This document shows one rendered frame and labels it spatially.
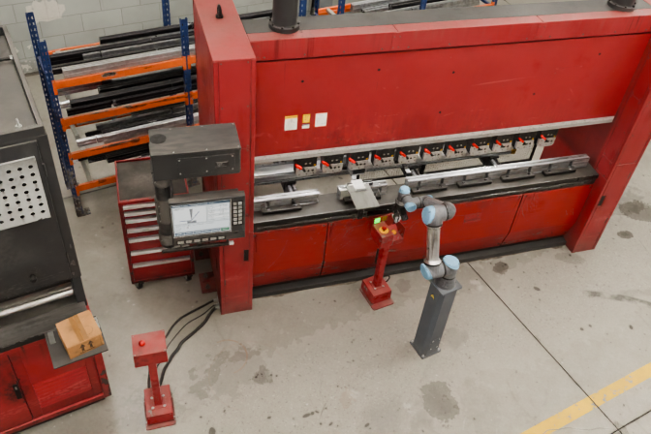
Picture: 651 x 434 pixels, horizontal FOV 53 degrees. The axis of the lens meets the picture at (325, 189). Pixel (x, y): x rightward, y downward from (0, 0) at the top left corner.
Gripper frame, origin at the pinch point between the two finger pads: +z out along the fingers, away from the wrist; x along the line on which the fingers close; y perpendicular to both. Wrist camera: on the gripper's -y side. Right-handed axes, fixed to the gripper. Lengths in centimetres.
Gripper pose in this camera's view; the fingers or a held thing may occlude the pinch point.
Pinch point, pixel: (396, 222)
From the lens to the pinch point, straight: 497.9
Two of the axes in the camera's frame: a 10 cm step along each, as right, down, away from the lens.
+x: -9.0, 2.3, -3.7
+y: -4.2, -6.9, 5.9
